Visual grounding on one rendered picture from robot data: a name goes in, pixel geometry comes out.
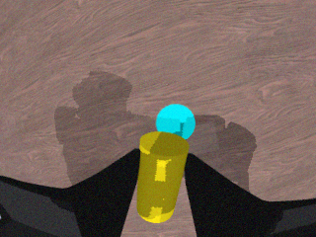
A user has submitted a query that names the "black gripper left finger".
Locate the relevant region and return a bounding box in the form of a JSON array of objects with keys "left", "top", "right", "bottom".
[{"left": 0, "top": 147, "right": 141, "bottom": 237}]

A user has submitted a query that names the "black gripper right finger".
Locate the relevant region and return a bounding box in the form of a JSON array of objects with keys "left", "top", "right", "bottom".
[{"left": 185, "top": 153, "right": 316, "bottom": 237}]

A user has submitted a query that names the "yellow cylinder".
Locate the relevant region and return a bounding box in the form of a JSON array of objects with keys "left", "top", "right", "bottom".
[{"left": 137, "top": 131, "right": 190, "bottom": 222}]

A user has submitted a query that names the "cyan circle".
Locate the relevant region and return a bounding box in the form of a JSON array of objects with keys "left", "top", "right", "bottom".
[{"left": 155, "top": 104, "right": 195, "bottom": 139}]

